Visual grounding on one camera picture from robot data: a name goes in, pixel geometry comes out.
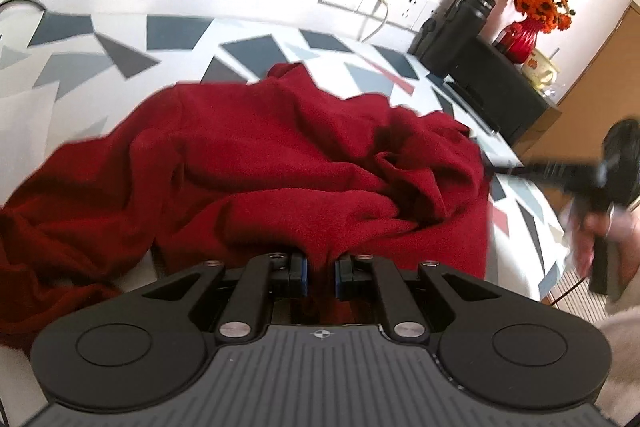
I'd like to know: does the dark red sweater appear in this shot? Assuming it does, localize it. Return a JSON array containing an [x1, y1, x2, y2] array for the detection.
[[0, 63, 493, 353]]

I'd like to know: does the geometric patterned tablecloth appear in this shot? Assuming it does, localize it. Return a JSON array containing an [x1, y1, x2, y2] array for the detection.
[[0, 9, 571, 308]]

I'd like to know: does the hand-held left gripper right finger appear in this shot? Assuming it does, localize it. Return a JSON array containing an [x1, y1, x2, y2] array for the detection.
[[334, 252, 503, 343]]

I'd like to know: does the white plugged cable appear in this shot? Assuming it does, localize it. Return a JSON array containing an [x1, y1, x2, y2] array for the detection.
[[359, 0, 390, 44]]

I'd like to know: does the black box speaker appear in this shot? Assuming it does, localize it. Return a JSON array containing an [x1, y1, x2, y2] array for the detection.
[[446, 34, 562, 146]]

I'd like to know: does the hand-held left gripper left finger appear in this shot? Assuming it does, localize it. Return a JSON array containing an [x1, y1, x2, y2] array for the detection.
[[137, 251, 308, 343]]

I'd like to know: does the cream printed mug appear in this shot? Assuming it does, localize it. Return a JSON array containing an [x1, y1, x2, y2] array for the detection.
[[520, 47, 562, 92]]

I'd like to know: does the red glass vase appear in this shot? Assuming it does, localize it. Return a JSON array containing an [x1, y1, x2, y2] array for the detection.
[[492, 17, 544, 65]]

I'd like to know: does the thin black cable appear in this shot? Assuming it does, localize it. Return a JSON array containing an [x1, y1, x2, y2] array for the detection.
[[0, 0, 49, 16]]

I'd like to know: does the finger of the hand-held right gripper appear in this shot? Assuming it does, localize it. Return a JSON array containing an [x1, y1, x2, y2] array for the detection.
[[491, 160, 604, 192]]

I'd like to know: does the person's right hand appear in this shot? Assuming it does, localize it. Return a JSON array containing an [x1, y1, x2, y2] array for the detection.
[[570, 204, 640, 281]]

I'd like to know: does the black insulated bottle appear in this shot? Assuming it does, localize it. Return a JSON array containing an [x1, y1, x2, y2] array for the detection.
[[407, 0, 497, 76]]

